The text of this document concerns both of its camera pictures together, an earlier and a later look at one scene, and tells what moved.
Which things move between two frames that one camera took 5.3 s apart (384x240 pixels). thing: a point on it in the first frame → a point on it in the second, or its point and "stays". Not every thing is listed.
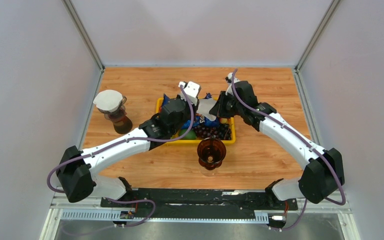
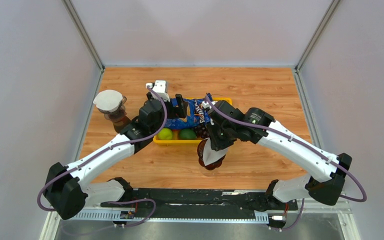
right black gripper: [218, 110] → [216, 144]
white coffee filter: [204, 106] → [210, 155]
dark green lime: [191, 135] stays
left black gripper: [195, 103] → [177, 112]
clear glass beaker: [209, 173] stays
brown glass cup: [122, 124] stays
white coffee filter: [108, 100] stays
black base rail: [194, 203] stays
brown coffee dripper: [210, 152] stays
